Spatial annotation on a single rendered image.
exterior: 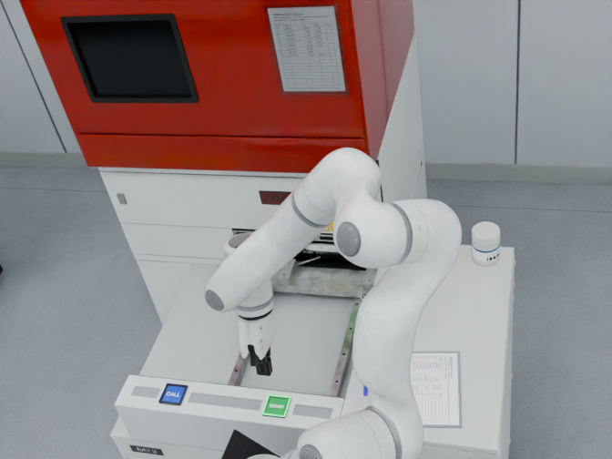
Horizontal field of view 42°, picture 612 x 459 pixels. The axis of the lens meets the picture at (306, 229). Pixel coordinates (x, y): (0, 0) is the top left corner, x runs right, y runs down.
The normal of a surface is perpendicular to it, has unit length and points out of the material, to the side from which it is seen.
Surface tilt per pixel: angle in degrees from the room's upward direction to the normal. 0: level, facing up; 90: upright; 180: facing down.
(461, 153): 90
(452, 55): 90
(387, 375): 75
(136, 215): 90
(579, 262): 0
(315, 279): 0
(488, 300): 0
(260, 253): 47
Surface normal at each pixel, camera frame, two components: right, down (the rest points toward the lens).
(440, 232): 0.61, 0.08
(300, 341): -0.15, -0.74
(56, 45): -0.24, 0.67
